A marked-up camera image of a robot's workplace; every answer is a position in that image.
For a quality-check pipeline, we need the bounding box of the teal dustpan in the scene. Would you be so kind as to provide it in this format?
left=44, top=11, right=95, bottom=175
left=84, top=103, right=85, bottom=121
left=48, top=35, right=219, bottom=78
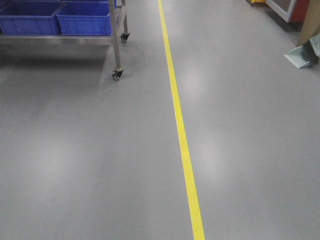
left=284, top=34, right=320, bottom=69

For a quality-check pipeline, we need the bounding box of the blue plastic bin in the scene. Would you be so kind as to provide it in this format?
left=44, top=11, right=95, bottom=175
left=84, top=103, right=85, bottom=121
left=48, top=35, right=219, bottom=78
left=0, top=0, right=65, bottom=36
left=56, top=1, right=113, bottom=36

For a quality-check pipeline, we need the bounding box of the steel cart on casters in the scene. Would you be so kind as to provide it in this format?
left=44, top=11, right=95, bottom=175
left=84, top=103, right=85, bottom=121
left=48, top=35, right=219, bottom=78
left=0, top=0, right=130, bottom=80

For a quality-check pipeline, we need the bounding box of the blue plastic bin right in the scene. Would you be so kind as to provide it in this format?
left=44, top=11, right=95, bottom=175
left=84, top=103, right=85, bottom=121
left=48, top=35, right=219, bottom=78
left=56, top=1, right=113, bottom=36

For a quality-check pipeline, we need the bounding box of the blue plastic bin left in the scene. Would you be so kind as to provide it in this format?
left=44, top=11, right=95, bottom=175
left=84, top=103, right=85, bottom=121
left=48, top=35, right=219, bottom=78
left=0, top=0, right=65, bottom=36

